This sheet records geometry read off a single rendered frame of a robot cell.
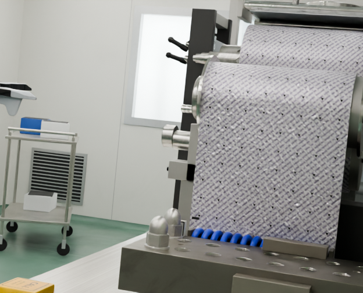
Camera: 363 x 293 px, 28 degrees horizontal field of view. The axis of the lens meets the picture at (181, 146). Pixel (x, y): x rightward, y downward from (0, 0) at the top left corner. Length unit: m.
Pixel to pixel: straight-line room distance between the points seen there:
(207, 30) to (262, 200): 0.49
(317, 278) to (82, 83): 6.52
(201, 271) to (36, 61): 6.72
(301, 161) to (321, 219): 0.09
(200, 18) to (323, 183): 0.54
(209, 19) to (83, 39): 5.92
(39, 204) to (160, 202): 1.42
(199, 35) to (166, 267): 0.66
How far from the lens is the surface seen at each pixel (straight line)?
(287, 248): 1.10
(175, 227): 1.12
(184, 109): 1.25
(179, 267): 1.00
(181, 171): 1.27
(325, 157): 1.14
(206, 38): 1.53
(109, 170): 7.28
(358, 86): 1.16
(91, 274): 1.41
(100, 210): 7.35
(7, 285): 1.20
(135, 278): 1.03
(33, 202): 6.19
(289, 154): 1.15
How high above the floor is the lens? 1.23
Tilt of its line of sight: 3 degrees down
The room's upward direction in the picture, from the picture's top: 6 degrees clockwise
